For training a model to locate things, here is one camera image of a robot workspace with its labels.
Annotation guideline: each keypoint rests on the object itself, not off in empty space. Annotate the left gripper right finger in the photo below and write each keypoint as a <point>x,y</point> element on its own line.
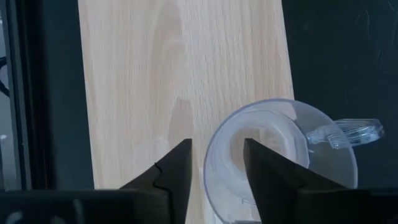
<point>273,183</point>

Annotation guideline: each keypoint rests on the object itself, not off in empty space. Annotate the clear plastic mug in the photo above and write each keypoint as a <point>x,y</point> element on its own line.
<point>329,161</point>

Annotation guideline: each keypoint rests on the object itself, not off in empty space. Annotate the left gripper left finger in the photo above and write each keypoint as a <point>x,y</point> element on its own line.
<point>177,174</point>

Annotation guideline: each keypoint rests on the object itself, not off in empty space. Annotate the black table edge rail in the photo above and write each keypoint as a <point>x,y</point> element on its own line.
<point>31,93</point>

